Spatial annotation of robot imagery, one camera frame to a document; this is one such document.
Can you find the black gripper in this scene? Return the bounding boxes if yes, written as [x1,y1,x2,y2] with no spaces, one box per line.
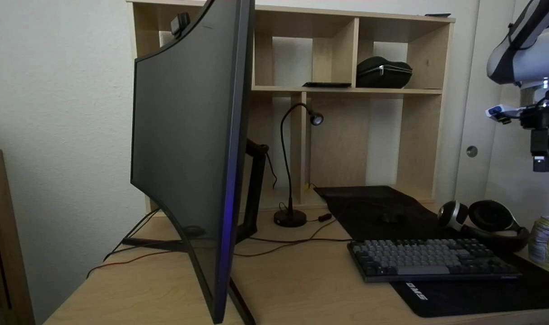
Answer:
[518,103,549,173]

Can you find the black silver headphones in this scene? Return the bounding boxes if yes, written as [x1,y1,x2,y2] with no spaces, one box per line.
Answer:
[437,198,531,252]

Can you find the black desk mat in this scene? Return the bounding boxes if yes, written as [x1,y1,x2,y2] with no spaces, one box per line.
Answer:
[313,184,549,319]

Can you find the black gooseneck desk lamp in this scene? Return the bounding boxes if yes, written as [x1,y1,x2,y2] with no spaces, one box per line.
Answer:
[273,101,325,229]

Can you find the black curved monitor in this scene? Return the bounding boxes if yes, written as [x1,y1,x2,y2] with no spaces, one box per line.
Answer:
[128,0,257,325]

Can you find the grey mechanical keyboard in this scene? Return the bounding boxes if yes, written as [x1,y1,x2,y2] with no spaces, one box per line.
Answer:
[345,234,522,285]

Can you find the black device on shelf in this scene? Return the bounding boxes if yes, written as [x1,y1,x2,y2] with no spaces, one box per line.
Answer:
[354,54,416,90]

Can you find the light wooden shelf unit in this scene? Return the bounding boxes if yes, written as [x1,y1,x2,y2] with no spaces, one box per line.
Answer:
[128,0,457,207]

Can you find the flat black device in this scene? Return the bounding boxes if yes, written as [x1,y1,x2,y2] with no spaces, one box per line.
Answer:
[302,79,354,90]

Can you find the black webcam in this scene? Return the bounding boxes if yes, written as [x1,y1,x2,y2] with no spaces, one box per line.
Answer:
[168,12,192,38]

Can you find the brown wooden cabinet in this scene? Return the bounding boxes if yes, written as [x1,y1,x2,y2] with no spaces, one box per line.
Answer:
[0,149,36,325]

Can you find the white blue wrist camera mount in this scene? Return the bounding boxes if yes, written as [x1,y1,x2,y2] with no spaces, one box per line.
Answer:
[486,103,524,122]

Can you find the thin black cable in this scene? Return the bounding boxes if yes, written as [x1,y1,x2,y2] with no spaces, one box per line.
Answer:
[101,205,163,263]

